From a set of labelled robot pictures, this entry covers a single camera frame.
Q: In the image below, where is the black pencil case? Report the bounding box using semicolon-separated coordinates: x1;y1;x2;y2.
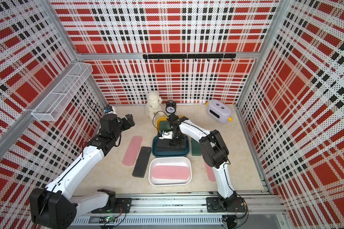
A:
154;137;188;152
132;147;152;178

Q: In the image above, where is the pink pencil case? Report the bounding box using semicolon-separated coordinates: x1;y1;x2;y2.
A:
151;166;191;180
204;163;216;182
122;135;143;167

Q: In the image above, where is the green pencil case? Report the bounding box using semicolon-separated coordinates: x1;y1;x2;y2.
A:
158;120;172;132
191;138;202;156

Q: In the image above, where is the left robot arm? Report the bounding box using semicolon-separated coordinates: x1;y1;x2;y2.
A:
29;112;135;229

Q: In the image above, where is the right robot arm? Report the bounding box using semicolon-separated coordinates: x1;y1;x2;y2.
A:
160;114;238;209

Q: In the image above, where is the yellow storage tray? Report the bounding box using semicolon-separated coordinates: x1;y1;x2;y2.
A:
156;116;173;132

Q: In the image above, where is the teal storage tray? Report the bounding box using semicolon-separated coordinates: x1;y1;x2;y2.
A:
152;136;190;157

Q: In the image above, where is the white storage tray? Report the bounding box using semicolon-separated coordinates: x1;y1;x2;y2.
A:
149;156;192;187

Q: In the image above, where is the black alarm clock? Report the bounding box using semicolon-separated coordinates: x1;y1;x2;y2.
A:
165;100;177;114

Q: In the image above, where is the white plush dog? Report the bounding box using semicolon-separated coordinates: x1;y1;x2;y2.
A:
145;91;163;119

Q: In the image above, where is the lavender toaster toy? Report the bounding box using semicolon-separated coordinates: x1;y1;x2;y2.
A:
206;99;233;124

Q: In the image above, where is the green circuit board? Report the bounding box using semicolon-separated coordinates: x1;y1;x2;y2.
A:
99;216;117;224

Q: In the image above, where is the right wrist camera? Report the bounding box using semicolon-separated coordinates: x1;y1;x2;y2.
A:
157;131;173;139

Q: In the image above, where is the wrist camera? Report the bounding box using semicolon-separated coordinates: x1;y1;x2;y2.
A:
104;105;116;114
157;131;173;139

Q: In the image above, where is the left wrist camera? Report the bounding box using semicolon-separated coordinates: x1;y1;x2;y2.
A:
104;105;116;114

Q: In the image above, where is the white wire mesh shelf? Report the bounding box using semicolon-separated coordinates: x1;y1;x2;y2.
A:
32;62;93;122

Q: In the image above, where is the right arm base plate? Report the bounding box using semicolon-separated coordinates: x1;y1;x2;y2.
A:
205;197;246;213

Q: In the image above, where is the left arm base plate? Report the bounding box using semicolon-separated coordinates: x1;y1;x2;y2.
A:
91;198;132;214

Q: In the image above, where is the black hook rail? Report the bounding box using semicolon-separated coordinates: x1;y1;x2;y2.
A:
142;53;237;60

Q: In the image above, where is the aluminium rail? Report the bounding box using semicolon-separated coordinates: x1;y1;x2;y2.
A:
116;191;286;216

